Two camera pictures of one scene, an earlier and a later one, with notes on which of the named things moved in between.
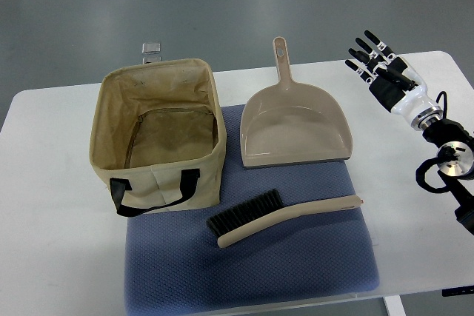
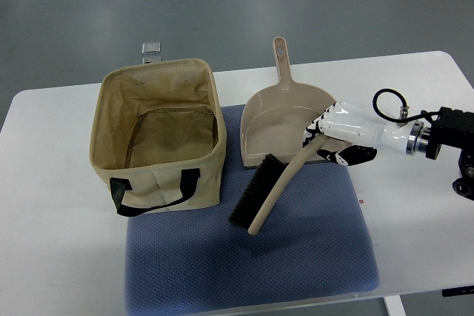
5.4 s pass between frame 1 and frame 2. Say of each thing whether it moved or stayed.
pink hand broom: moved
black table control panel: stayed
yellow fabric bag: stayed
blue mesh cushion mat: stayed
